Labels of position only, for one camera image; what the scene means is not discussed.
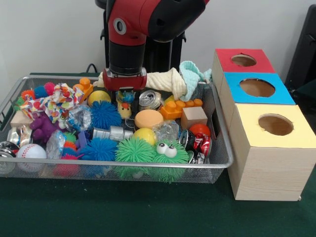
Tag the shallow clear mesh bin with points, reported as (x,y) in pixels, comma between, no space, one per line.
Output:
(222,153)

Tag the wooden box with three holes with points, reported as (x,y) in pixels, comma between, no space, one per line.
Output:
(271,163)

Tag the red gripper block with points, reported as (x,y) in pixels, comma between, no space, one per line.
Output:
(125,81)

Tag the dark green table cloth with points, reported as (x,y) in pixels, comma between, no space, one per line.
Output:
(123,212)

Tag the green furry googly-eyed toy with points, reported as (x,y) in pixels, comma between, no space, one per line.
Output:
(170,163)

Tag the round orange disc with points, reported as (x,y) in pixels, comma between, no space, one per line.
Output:
(148,118)

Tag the crushed red soda can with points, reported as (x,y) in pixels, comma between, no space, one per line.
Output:
(197,144)

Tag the blue spiky ball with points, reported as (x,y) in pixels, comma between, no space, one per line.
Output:
(105,114)
(100,148)

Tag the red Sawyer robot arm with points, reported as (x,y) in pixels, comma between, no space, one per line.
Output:
(143,24)

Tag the mint green muslin cloth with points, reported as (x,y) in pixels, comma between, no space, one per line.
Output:
(192,79)

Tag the small yellow duck toy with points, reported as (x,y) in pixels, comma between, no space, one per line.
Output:
(125,111)

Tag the orange toy building blocks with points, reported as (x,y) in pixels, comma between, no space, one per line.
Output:
(180,107)

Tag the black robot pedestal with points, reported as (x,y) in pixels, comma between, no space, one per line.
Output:
(165,54)

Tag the small wooden cube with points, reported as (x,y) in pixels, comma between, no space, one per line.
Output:
(193,117)

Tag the large yellow ball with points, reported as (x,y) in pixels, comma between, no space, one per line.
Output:
(98,97)

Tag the black upright panel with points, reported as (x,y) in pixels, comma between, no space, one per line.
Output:
(303,44)

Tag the cream yellow muslin cloth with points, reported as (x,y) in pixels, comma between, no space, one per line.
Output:
(165,81)

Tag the green spiky ball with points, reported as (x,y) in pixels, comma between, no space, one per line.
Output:
(134,149)

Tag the silver drink can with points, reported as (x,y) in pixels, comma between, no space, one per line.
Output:
(150,99)

